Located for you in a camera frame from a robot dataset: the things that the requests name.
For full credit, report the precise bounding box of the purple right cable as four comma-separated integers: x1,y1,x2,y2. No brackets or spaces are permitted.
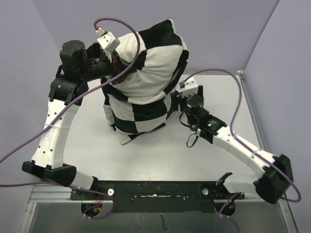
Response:
182,69,302,233

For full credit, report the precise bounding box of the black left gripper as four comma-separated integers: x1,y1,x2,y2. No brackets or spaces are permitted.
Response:
78,49,136,84

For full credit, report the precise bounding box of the purple cable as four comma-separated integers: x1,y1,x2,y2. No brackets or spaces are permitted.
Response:
0,18,141,220
182,69,302,233

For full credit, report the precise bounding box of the black white checkered pillowcase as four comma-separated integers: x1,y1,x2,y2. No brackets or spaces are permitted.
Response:
102,18,189,145

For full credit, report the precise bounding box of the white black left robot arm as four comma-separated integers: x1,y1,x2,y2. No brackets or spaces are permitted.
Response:
22,39,120,200

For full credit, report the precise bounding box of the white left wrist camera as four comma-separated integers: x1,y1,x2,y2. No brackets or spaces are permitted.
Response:
95,27,120,53

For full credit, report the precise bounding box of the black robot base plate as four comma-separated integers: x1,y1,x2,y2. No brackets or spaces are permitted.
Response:
70,181,232,214

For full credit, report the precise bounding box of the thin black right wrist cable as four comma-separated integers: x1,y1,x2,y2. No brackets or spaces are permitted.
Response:
178,111,202,148

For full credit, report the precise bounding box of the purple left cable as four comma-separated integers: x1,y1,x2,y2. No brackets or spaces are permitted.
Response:
0,18,141,220

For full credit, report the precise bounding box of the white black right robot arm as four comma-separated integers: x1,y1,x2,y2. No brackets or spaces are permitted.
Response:
171,92,294,204

